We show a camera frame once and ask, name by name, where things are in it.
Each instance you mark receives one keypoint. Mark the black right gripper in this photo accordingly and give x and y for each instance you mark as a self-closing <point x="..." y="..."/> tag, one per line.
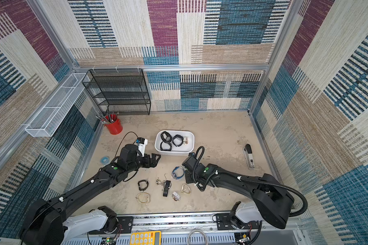
<point x="189" y="162"/>

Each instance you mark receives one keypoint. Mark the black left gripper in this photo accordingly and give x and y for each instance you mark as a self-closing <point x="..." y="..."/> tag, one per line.
<point x="147" y="158"/>

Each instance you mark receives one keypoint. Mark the black round digital watch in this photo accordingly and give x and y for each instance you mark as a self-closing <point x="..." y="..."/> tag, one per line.
<point x="165" y="146"/>

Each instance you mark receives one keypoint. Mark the black rugged sports watch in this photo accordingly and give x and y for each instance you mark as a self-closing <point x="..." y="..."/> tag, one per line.
<point x="178" y="140"/>

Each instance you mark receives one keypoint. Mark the small black strap watch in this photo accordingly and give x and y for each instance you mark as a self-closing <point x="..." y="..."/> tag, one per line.
<point x="143" y="185"/>

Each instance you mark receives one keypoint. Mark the black chunky digital watch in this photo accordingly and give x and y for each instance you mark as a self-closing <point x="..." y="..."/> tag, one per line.
<point x="166" y="137"/>

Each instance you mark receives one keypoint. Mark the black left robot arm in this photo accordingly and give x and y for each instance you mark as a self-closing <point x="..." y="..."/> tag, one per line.
<point x="43" y="223"/>

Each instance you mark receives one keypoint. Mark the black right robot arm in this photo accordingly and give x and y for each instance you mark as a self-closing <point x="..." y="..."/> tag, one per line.
<point x="271" y="201"/>

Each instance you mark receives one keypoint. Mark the translucent blue plastic watch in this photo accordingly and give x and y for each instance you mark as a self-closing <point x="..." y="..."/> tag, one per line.
<point x="178" y="172"/>

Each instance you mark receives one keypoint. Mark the white plastic storage box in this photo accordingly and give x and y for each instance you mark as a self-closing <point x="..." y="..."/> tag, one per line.
<point x="184" y="150"/>

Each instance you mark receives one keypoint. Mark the small silver face watch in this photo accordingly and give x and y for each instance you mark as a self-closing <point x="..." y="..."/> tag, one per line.
<point x="175" y="196"/>

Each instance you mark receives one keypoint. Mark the blue tape roll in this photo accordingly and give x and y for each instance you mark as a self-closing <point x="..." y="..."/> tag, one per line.
<point x="105" y="160"/>

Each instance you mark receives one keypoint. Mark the red metal pen cup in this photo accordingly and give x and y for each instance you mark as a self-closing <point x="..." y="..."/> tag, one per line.
<point x="115" y="128"/>

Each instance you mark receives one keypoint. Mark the grey black stapler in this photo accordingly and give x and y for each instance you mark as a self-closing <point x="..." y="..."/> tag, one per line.
<point x="247" y="151"/>

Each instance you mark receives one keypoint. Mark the pens in red cup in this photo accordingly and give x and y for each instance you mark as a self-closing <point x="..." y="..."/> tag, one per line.
<point x="108" y="118"/>

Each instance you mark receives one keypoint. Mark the yellow button control pad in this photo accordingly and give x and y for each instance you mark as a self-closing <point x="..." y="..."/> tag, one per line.
<point x="146" y="238"/>

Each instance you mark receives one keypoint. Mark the silver chain pocket watch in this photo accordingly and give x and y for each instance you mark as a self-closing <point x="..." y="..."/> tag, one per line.
<point x="160" y="182"/>

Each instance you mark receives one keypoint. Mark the beige strap triangular watch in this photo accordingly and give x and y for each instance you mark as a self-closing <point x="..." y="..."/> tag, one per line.
<point x="185" y="189"/>

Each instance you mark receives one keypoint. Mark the black leather strap watch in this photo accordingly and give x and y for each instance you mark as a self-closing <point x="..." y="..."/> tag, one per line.
<point x="166" y="187"/>

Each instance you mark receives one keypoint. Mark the black wire mesh shelf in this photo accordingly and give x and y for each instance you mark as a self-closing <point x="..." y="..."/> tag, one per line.
<point x="118" y="91"/>

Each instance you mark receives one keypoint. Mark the white wire mesh basket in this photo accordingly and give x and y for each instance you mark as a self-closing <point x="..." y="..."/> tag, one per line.
<point x="51" y="115"/>

